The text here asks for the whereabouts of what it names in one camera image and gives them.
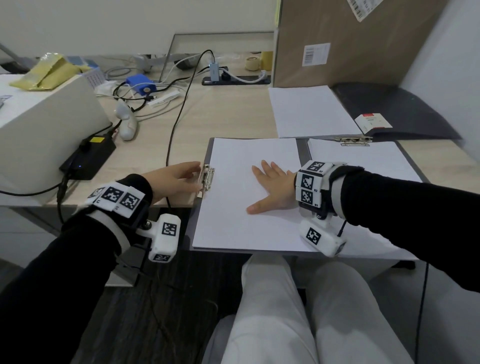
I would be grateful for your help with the person's left hand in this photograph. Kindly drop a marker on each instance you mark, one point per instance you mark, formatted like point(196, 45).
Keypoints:
point(168, 182)

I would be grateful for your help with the person's right hand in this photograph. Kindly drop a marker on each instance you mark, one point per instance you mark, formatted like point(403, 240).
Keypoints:
point(279, 189)

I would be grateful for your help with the light grey folder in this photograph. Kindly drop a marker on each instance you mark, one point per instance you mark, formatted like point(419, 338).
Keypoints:
point(303, 150)

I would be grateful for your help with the thin white paper bundle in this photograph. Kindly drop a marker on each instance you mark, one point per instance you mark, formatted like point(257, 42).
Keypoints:
point(232, 210)
point(375, 161)

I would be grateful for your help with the stack of white papers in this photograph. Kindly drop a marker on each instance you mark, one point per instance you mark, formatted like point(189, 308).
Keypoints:
point(311, 110)

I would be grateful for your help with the dark grey folder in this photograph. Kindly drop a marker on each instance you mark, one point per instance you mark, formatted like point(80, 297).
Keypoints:
point(412, 108)

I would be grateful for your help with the person's left forearm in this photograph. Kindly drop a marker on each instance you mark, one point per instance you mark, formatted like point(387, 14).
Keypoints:
point(48, 281)

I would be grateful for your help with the person's right forearm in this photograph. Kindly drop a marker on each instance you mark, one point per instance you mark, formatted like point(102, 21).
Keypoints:
point(412, 210)

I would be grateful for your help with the person's left leg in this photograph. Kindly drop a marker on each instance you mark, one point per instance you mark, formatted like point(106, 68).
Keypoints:
point(270, 318)

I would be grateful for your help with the person's leg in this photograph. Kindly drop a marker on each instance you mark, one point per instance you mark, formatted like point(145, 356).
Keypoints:
point(270, 318)
point(348, 318)

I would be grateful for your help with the person's right leg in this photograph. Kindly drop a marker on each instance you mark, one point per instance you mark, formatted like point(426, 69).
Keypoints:
point(348, 318)

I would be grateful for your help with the right wrist marker band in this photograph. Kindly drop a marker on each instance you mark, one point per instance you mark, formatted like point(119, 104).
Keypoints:
point(311, 183)

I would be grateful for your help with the wrist marker band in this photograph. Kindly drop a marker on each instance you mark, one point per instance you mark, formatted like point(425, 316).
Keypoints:
point(311, 183)
point(112, 197)

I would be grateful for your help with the left wrist marker band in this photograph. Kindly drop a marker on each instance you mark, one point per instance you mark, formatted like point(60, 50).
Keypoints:
point(112, 197)

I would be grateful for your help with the black power adapter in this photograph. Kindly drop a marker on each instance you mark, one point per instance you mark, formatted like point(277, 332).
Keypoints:
point(88, 159)

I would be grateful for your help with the white power strip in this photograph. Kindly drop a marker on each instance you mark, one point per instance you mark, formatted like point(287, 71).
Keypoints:
point(163, 98)

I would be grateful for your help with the blue electronic device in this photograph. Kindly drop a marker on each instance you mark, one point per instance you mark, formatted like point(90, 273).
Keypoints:
point(138, 82)

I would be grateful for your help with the black phone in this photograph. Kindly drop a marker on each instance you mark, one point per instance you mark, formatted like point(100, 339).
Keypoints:
point(210, 81)

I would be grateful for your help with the white crumpled tissue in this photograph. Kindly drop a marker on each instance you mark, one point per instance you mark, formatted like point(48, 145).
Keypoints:
point(105, 89)

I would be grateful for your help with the white desk gadget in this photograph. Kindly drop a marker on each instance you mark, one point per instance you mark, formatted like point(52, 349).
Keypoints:
point(144, 62)

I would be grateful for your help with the white desk calendar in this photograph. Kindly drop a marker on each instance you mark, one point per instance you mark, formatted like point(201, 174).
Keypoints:
point(93, 78)

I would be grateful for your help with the beige tape roll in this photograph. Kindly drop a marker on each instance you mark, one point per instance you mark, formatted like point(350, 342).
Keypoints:
point(252, 64)

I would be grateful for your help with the yellow tape roll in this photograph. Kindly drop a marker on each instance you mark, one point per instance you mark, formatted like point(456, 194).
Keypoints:
point(267, 62)

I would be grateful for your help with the large white box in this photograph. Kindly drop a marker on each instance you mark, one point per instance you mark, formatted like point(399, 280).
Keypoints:
point(48, 123)

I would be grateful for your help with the framed glass panel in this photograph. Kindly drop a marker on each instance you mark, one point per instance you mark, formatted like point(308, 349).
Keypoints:
point(232, 45)

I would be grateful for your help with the yellow padded envelope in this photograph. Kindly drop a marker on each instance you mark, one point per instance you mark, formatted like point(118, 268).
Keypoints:
point(45, 75)

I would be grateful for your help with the large flat cardboard package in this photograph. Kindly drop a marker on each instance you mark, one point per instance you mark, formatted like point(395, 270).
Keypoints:
point(375, 56)

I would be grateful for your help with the dark grey stand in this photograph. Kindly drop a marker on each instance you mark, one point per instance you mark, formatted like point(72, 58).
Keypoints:
point(11, 60)

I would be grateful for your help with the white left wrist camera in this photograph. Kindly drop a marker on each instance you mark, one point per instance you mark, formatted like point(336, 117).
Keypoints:
point(165, 238)

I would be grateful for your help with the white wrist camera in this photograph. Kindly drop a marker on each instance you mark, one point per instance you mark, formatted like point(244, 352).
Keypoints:
point(165, 238)
point(322, 238)

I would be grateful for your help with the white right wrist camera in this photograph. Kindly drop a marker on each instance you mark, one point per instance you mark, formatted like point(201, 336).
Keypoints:
point(322, 238)

